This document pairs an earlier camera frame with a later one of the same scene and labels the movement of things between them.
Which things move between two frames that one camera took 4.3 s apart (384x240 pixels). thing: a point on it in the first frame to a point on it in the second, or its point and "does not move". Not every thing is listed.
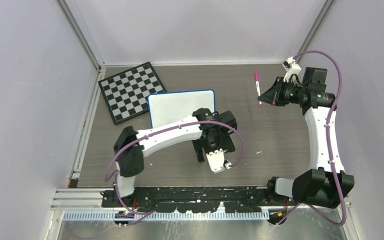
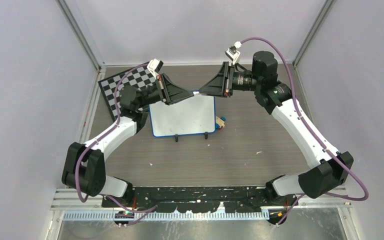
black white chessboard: [125, 93] does not move
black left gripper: [225, 143] to [169, 92]
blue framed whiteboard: [165, 107] does not move
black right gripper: [273, 96] to [221, 85]
